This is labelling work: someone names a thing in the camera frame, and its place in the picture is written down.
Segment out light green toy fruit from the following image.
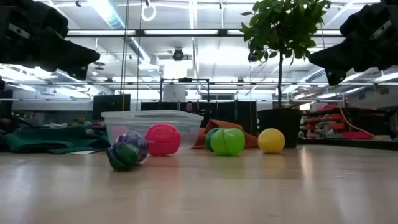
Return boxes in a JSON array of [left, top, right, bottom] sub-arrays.
[[210, 128, 246, 157]]

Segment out orange cloth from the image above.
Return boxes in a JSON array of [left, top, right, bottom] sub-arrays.
[[192, 119, 259, 150]]

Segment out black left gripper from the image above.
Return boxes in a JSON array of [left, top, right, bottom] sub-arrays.
[[0, 0, 101, 81]]

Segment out white paper sheet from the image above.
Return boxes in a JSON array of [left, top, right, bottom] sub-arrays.
[[67, 150, 100, 156]]

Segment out green leafy plant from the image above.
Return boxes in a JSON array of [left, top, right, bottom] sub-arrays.
[[239, 0, 332, 110]]

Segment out white hanging ring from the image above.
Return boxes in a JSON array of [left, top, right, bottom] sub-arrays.
[[141, 1, 157, 22]]

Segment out clear plastic tupperware container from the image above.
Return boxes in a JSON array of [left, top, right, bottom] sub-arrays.
[[101, 110, 205, 152]]

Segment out red storage shelf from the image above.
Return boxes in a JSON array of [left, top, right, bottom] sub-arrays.
[[303, 104, 374, 141]]

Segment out black overhead beam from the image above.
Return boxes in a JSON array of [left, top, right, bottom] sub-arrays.
[[65, 29, 345, 38]]

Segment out red toy tomato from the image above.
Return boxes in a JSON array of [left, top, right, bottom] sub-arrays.
[[111, 124, 130, 144], [144, 123, 182, 157]]

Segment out yellow hanging cable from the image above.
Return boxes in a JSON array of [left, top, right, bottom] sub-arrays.
[[337, 86, 383, 141]]

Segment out dark green toy pepper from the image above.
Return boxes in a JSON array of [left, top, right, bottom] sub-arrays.
[[205, 127, 220, 152]]

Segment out black plant pot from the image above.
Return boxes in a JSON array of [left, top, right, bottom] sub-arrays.
[[257, 108, 303, 149]]

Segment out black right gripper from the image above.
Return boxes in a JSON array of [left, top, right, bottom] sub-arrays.
[[308, 0, 398, 86]]

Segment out black overhead camera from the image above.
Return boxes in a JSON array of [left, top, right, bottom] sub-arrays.
[[172, 48, 185, 62]]

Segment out yellow toy lemon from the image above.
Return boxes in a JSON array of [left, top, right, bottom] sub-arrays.
[[257, 128, 286, 154]]

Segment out purple toy eggplant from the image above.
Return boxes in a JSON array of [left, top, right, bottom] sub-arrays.
[[107, 130, 149, 172]]

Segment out black partition panels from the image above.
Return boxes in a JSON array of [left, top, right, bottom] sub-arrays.
[[141, 100, 258, 136]]

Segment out black background monitor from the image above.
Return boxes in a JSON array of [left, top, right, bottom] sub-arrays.
[[92, 94, 131, 121]]

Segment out dark green cloth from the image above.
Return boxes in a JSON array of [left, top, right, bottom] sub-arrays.
[[2, 124, 111, 155]]

